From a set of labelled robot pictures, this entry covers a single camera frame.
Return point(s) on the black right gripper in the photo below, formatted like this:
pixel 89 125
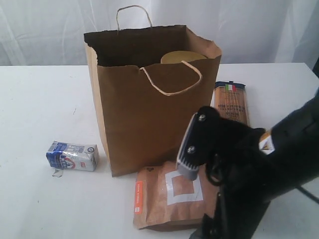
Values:
pixel 236 172

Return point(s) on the spaghetti packet with Italian flag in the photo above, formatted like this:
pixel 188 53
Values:
pixel 230 101

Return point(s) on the brown kraft pouch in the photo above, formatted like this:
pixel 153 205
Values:
pixel 167 201

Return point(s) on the gold lid clear jar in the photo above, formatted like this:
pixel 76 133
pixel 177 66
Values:
pixel 175 57

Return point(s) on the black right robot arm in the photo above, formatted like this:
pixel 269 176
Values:
pixel 289 153

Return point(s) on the brown paper bag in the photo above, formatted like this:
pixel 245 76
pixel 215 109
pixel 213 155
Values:
pixel 143 107

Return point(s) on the blue white milk carton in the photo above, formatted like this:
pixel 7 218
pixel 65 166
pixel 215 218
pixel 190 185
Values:
pixel 63 155

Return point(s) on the white backdrop curtain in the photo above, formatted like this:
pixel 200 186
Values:
pixel 50 32

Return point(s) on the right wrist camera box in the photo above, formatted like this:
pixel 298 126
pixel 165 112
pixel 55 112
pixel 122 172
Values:
pixel 201 142

